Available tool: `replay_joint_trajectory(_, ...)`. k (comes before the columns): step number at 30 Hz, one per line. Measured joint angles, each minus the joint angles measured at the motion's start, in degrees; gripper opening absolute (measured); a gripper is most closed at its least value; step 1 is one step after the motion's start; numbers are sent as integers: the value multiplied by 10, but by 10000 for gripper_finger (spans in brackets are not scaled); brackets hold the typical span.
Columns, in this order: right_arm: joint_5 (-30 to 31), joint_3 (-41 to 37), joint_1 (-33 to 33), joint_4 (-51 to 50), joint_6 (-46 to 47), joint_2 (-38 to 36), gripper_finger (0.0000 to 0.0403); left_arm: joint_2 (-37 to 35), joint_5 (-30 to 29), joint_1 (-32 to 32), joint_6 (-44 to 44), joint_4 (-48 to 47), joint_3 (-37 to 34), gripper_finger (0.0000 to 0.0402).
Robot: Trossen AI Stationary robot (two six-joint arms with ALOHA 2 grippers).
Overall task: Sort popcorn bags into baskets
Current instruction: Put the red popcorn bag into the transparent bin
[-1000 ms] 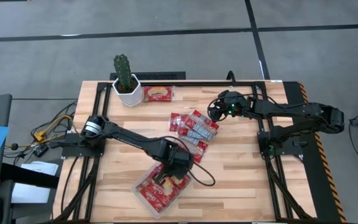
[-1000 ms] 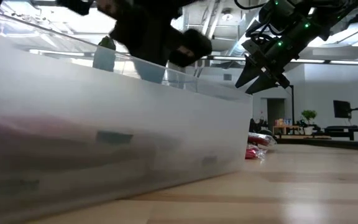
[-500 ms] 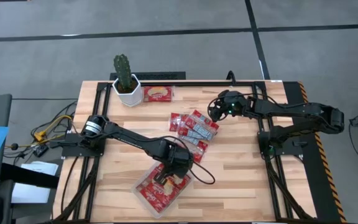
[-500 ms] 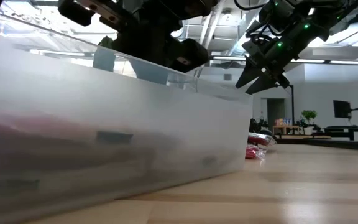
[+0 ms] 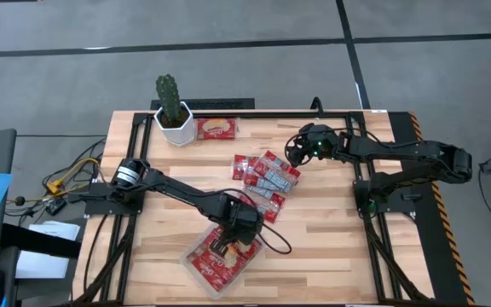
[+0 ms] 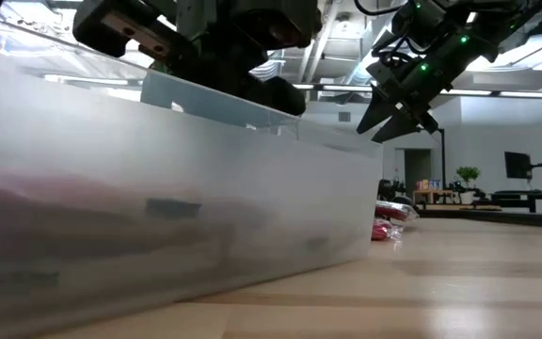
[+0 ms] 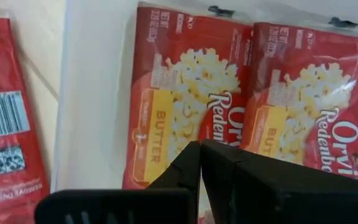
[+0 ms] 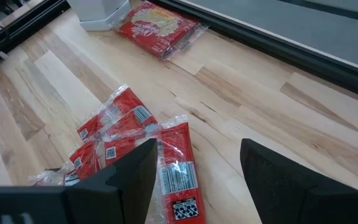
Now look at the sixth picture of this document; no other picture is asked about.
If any small wooden table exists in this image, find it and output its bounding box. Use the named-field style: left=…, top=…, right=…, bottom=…
left=412, top=188, right=455, bottom=206

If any red popcorn bag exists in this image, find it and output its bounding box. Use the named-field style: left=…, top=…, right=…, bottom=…
left=370, top=218, right=403, bottom=242
left=375, top=200, right=421, bottom=222

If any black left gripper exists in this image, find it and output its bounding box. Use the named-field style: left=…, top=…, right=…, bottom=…
left=72, top=0, right=323, bottom=103

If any black aluminium table frame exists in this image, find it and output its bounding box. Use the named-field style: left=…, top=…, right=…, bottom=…
left=414, top=206, right=542, bottom=231

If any black computer monitor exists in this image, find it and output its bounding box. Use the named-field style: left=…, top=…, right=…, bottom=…
left=503, top=151, right=534, bottom=180

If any small green potted plant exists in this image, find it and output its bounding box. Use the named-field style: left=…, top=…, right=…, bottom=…
left=456, top=166, right=482, bottom=204

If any black vertical pole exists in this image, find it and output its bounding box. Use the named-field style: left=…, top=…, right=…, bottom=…
left=438, top=127, right=446, bottom=189

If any clear plastic bin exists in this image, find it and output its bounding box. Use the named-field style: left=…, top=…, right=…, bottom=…
left=0, top=8, right=385, bottom=339

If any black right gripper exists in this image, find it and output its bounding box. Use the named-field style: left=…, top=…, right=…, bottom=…
left=356, top=18, right=493, bottom=145

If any silver horizontal rail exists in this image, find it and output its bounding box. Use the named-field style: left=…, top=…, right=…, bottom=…
left=294, top=82, right=542, bottom=101

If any black desk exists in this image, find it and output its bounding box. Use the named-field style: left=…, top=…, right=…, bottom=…
left=489, top=189, right=542, bottom=213

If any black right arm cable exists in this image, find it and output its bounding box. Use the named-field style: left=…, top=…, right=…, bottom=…
left=353, top=0, right=422, bottom=67

